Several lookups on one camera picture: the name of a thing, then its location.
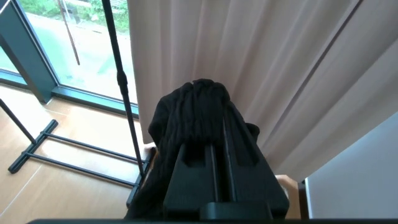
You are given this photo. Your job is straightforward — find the black shorts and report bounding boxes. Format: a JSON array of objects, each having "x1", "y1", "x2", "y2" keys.
[{"x1": 124, "y1": 78, "x2": 261, "y2": 220}]

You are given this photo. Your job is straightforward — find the window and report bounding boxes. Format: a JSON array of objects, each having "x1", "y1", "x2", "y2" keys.
[{"x1": 0, "y1": 0, "x2": 139, "y2": 118}]

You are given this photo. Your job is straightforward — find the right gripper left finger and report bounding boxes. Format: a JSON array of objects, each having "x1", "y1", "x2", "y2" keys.
[{"x1": 163, "y1": 142, "x2": 220, "y2": 218}]

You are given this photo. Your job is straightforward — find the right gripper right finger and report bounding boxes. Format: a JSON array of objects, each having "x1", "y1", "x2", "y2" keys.
[{"x1": 223, "y1": 124, "x2": 290, "y2": 219}]

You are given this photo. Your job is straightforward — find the beige curtain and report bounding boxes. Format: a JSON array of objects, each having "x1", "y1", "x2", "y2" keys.
[{"x1": 127, "y1": 0, "x2": 398, "y2": 183}]

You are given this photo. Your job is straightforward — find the black clothes rack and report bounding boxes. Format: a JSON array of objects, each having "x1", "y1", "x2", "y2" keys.
[{"x1": 0, "y1": 0, "x2": 156, "y2": 208}]

